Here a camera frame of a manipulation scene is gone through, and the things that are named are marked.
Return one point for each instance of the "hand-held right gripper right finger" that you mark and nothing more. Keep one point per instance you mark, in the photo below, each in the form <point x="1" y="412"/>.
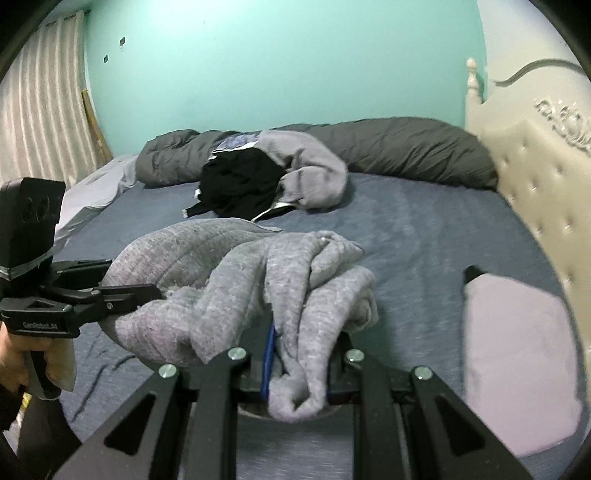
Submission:
<point x="369" y="387"/>

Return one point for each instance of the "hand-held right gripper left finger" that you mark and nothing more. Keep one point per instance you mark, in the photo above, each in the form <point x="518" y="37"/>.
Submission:
<point x="268" y="360"/>

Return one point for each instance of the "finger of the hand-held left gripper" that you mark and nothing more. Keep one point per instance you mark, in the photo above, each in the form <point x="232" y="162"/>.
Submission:
<point x="83" y="273"/>
<point x="124" y="295"/>

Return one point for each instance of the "light grey knit sweater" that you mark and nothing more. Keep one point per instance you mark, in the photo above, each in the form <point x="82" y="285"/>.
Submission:
<point x="286" y="277"/>

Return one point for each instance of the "person's left hand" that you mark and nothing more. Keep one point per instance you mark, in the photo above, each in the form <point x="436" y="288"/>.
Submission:
<point x="14" y="364"/>

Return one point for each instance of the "light grey blanket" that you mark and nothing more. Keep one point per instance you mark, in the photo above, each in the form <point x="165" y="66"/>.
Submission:
<point x="92" y="194"/>

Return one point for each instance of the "beige curtain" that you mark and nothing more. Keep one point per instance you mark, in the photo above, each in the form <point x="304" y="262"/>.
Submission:
<point x="41" y="115"/>

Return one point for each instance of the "blue bed sheet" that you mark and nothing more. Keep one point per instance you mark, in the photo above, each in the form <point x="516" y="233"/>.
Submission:
<point x="415" y="230"/>

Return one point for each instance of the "grey hoodie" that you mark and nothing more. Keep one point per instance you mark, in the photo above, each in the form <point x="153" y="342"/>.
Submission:
<point x="318" y="184"/>

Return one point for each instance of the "blue patterned garment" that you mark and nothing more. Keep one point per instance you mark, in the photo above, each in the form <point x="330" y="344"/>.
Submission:
<point x="235" y="141"/>

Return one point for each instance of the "dark grey duvet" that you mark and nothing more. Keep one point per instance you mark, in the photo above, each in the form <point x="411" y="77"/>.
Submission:
<point x="406" y="147"/>

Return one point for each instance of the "cream tufted headboard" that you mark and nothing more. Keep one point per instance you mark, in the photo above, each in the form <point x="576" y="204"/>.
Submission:
<point x="531" y="184"/>

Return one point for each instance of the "wooden frame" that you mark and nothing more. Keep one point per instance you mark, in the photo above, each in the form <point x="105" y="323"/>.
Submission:
<point x="94" y="124"/>

